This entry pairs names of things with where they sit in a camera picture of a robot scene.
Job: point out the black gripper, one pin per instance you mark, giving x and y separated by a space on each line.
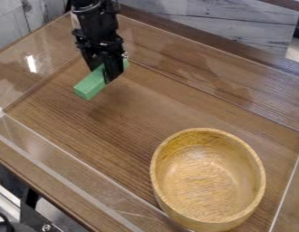
97 40

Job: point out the clear acrylic corner bracket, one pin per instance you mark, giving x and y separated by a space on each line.
74 21

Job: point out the clear acrylic tray walls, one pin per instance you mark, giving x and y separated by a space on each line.
81 151

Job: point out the green rectangular block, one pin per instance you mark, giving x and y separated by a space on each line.
88 87

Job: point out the black table leg bracket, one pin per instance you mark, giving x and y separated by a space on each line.
29 217

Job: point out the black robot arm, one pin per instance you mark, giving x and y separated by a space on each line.
94 8

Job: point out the brown wooden bowl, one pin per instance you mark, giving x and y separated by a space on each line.
208 179

